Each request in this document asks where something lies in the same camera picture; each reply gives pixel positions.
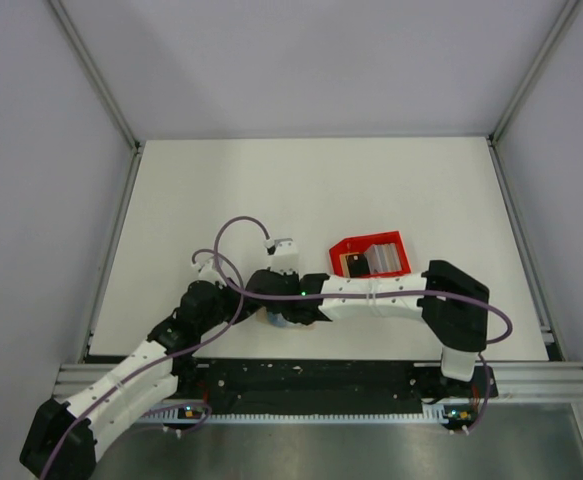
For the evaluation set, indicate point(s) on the beige card holder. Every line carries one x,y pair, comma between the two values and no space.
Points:
261,317

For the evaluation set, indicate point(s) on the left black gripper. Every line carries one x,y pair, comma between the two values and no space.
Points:
231,294

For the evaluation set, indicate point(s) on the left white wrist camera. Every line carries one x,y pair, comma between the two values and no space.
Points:
206,271

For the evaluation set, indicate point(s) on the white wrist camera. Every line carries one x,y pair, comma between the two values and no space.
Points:
282,256
206,271

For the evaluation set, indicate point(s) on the stack of upright cards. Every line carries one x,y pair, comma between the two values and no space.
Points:
383,258

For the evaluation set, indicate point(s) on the white slotted cable duct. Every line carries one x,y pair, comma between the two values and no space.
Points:
428,414

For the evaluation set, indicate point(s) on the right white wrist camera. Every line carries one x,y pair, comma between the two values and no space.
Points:
282,256

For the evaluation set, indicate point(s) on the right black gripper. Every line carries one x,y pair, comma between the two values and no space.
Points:
293,276

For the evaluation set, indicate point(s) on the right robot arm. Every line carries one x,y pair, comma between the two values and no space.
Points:
443,297

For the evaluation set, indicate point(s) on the red plastic card tray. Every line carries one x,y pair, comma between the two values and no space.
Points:
359,244

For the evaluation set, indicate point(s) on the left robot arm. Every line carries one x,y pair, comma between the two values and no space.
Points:
67,438

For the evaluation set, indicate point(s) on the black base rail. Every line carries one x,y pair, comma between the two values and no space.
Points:
325,386

